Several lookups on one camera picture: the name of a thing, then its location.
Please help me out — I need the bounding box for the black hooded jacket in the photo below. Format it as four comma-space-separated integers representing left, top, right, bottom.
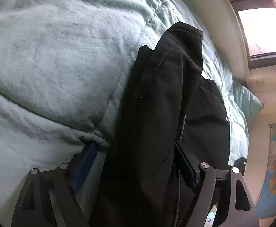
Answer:
90, 22, 230, 226

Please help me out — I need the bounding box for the light green pillow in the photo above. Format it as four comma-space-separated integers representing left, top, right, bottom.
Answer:
232, 80, 264, 128

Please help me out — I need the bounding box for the wooden framed window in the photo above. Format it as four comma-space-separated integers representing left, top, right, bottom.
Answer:
229, 0, 276, 69

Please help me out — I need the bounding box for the light green duvet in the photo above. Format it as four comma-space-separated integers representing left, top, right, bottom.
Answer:
0, 0, 249, 226

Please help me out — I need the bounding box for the cream curved bed frame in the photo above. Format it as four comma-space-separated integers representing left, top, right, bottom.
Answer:
191, 0, 249, 85

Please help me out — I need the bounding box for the white wall socket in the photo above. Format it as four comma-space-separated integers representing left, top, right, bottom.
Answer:
257, 77, 265, 86

